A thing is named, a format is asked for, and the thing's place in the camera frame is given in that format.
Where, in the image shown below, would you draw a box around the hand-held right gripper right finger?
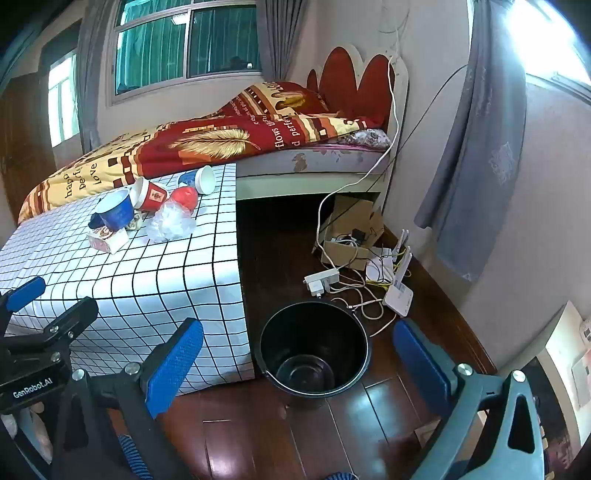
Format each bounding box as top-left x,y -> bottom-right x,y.
392,318 -> 546,480

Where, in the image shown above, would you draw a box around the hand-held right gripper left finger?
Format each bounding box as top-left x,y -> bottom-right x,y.
51,318 -> 205,480

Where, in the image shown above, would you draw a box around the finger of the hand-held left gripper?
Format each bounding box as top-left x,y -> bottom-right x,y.
8,298 -> 99,357
0,276 -> 46,326

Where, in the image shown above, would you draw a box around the small printed carton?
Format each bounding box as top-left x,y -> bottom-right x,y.
87,225 -> 130,254

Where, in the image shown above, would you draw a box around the black plastic bucket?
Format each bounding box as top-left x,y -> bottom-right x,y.
259,301 -> 372,398

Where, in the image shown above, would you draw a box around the clear plastic bag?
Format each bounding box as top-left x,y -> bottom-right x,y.
147,203 -> 197,243

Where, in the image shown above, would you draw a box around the red paper cup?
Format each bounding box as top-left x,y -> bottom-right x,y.
128,178 -> 168,214

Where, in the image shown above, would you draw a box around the red wrapper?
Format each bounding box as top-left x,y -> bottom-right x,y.
166,186 -> 199,215

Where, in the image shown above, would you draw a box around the white and blue cup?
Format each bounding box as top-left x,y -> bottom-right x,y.
178,165 -> 218,195

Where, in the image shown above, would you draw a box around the white router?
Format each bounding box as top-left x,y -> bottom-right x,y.
382,228 -> 414,318

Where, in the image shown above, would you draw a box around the white modem box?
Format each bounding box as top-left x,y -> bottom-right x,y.
365,258 -> 395,282

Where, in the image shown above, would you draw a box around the white power strip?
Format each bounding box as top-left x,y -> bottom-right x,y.
304,268 -> 340,298

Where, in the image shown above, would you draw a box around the cardboard box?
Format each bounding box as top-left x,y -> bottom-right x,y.
314,194 -> 385,269

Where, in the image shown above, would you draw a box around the dark wooden door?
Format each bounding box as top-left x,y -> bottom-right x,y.
0,69 -> 56,232

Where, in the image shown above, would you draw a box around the narrow window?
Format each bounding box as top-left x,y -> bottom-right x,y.
46,51 -> 80,148

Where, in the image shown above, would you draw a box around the grey patterned curtain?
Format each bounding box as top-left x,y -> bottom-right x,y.
413,0 -> 527,283

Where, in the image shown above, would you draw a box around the bed with red blanket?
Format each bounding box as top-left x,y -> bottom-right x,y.
17,82 -> 370,224

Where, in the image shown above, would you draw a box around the grey floral mattress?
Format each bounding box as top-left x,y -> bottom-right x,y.
236,141 -> 393,178

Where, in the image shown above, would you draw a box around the floral pillow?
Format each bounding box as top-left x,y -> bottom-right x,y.
339,128 -> 392,149

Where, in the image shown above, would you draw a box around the large window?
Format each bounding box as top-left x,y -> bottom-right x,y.
108,0 -> 264,100

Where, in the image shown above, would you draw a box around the red printed pillow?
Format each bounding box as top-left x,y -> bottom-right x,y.
265,80 -> 329,114

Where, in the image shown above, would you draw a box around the bright window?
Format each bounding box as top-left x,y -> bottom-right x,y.
503,0 -> 591,93

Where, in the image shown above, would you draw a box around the thin white cable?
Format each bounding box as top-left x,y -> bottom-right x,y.
330,272 -> 393,337

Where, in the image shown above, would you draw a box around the yellow network cable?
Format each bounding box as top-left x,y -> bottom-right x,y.
369,247 -> 413,289

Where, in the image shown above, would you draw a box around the thick white cable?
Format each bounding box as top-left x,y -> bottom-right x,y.
316,18 -> 407,273

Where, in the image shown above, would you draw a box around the thin black cable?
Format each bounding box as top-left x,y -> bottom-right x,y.
318,64 -> 469,241

